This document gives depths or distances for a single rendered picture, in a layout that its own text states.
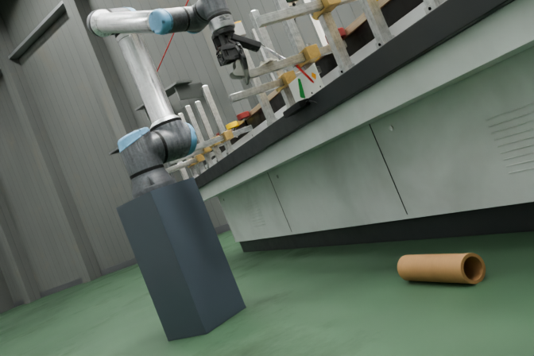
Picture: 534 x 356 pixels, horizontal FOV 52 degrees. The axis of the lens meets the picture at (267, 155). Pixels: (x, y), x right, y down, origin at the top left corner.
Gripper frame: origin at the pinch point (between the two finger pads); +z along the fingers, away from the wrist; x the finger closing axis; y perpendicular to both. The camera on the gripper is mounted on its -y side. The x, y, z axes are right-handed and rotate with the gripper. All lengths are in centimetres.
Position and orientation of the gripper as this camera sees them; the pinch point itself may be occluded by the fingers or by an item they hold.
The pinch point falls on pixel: (248, 80)
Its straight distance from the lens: 200.6
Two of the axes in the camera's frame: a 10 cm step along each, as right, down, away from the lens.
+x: 3.3, -1.8, -9.3
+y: -8.8, 3.0, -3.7
